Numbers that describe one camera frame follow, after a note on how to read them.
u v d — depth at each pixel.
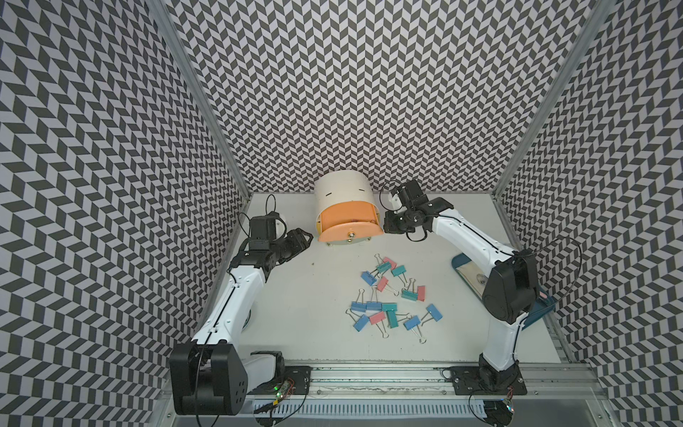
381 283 0.92
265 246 0.63
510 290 0.48
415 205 0.66
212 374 0.39
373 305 0.88
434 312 0.87
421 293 0.91
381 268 0.93
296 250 0.72
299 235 0.74
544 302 0.90
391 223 0.79
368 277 0.94
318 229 0.82
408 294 0.91
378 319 0.84
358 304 0.87
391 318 0.84
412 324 0.83
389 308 0.87
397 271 0.94
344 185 0.96
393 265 0.95
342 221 0.74
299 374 0.74
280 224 0.67
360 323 0.83
